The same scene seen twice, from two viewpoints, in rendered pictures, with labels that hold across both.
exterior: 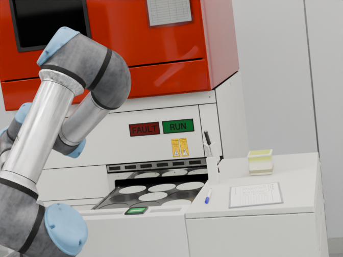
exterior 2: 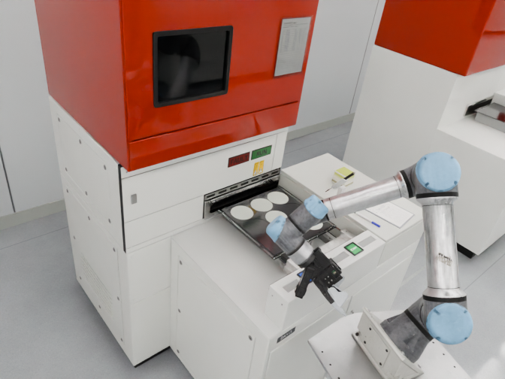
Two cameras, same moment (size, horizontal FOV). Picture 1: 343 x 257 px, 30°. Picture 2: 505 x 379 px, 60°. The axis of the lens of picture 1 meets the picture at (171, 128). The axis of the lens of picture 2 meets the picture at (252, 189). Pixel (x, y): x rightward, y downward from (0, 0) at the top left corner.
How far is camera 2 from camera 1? 2.15 m
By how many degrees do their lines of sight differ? 60
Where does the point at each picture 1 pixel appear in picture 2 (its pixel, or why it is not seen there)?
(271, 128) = not seen: hidden behind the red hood
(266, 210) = (415, 223)
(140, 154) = (231, 180)
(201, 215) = (391, 238)
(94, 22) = (233, 74)
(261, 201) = (404, 216)
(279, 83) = not seen: hidden behind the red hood
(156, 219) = (373, 251)
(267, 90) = not seen: hidden behind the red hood
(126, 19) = (258, 70)
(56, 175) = (160, 216)
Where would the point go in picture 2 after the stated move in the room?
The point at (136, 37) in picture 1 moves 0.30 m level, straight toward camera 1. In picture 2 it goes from (261, 86) to (332, 110)
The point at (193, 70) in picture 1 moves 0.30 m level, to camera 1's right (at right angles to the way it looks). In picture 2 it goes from (291, 110) to (322, 93)
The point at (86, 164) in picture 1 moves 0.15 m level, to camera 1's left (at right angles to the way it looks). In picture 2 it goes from (188, 198) to (162, 215)
